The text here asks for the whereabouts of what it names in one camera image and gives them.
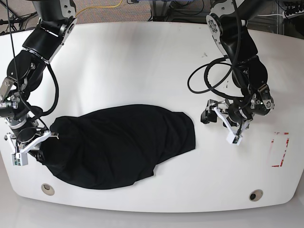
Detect right table cable grommet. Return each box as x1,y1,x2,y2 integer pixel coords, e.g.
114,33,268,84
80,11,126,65
249,190,263,202

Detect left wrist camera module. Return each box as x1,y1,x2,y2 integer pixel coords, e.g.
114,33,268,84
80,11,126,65
226,133,243,145

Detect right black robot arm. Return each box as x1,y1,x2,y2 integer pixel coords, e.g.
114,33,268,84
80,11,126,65
0,0,77,166

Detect left table cable grommet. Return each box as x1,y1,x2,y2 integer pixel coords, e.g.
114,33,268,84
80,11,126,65
41,183,55,196

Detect black T-shirt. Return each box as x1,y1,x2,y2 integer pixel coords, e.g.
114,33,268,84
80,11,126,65
39,104,196,190

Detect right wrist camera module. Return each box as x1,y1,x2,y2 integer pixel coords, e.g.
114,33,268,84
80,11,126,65
11,153,28,166

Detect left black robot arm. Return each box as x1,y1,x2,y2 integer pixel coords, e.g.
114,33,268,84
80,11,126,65
204,0,275,137

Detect yellow cable on floor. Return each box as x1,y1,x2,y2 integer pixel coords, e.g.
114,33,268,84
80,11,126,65
76,0,123,17

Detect table cable grommet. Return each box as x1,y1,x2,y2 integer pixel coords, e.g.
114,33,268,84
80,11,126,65
249,190,263,202
41,183,55,196

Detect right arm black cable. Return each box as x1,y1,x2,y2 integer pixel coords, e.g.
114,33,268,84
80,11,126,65
28,64,59,119

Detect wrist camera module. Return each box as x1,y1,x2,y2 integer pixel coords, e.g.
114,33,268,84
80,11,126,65
11,153,28,166
226,133,243,145

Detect black tripod stand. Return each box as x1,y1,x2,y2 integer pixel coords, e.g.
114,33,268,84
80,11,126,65
0,0,38,35

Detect red tape rectangle marker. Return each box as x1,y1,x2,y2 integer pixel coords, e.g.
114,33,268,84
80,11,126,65
269,132,289,168

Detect white power strip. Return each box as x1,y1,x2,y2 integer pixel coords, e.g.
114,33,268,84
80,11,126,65
283,5,304,19

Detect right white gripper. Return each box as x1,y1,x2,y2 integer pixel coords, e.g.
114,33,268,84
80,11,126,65
6,120,58,162

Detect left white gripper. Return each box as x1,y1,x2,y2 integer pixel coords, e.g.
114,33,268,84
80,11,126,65
200,99,252,136

